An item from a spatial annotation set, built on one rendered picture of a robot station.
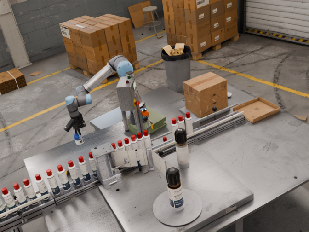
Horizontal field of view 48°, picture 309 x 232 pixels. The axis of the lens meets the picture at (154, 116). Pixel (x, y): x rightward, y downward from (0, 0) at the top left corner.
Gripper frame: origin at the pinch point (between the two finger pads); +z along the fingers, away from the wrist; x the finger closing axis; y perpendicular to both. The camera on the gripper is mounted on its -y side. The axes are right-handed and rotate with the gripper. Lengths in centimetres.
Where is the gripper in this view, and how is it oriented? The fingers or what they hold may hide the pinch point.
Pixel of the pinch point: (78, 137)
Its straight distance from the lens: 285.2
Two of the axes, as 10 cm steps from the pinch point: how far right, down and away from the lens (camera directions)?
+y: 7.8, -4.2, 4.7
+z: 1.4, 8.5, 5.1
